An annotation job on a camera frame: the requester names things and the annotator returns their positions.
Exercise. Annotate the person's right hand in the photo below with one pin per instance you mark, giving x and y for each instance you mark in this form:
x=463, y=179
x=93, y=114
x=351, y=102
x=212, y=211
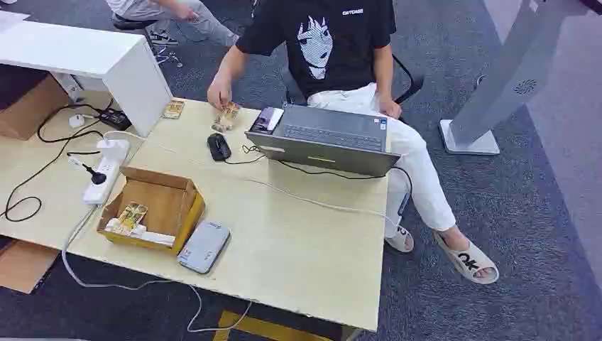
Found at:
x=219, y=93

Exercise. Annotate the person's left hand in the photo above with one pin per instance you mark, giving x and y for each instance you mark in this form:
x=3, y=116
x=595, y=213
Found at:
x=389, y=107

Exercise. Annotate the stack of trading cards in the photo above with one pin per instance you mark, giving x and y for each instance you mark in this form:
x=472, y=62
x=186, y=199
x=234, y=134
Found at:
x=226, y=118

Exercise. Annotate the black office chair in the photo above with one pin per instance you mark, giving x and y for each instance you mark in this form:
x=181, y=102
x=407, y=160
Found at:
x=407, y=82

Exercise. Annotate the single trading card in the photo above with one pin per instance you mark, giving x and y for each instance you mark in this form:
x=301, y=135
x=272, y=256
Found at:
x=173, y=109

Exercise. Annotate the black computer mouse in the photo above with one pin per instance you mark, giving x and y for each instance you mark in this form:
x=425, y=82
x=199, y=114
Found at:
x=218, y=147

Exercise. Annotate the smartphone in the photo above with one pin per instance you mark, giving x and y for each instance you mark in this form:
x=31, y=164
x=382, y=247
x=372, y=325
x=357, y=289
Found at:
x=266, y=120

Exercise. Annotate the grey laptop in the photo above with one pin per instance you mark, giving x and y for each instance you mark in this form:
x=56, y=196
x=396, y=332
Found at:
x=329, y=141

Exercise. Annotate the seated person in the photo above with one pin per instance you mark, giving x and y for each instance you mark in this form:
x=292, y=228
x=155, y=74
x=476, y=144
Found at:
x=338, y=47

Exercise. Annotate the black power adapter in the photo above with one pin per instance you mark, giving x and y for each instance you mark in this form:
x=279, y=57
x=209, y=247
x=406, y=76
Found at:
x=115, y=119

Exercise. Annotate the black stool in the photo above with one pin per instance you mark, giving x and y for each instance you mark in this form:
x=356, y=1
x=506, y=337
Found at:
x=131, y=22

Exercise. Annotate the person on black stool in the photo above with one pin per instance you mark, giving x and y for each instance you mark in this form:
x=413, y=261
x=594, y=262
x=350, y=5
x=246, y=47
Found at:
x=141, y=7

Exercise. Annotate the white plug adapter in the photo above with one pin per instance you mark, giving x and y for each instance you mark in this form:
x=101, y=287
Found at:
x=113, y=148

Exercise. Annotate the white floor stand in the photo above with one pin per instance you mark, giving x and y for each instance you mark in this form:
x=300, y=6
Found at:
x=508, y=80

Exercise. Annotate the open wooden card box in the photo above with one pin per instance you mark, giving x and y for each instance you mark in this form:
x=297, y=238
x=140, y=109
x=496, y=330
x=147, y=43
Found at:
x=164, y=202

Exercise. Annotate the beige slipper with print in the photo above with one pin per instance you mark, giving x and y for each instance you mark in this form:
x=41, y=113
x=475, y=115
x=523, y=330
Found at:
x=468, y=261
x=400, y=239

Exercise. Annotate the white power strip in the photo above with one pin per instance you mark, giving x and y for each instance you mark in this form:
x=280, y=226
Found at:
x=104, y=181

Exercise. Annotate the small white charger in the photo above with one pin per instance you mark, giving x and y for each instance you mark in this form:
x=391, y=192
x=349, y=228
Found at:
x=76, y=121

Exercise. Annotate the black plug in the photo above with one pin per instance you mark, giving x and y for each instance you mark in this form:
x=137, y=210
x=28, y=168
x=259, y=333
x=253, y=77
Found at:
x=97, y=177

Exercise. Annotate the upright yellow trading card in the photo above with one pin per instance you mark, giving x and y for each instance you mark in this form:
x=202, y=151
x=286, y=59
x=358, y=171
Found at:
x=132, y=217

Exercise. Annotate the white desk cabinet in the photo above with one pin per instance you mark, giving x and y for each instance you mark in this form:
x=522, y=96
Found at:
x=70, y=52

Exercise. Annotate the grey flat device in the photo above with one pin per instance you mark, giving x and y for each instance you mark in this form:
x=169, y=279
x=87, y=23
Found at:
x=204, y=247

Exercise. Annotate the white card stack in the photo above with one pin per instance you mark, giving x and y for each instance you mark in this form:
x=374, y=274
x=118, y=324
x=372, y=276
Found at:
x=150, y=237

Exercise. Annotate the brown cardboard carton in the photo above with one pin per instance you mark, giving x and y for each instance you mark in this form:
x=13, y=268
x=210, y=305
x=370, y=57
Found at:
x=28, y=110

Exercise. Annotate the flat cardboard sheet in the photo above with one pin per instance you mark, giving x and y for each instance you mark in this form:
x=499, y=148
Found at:
x=23, y=266

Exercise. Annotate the yellow table frame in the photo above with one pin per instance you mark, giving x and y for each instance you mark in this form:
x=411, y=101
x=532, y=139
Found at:
x=263, y=328

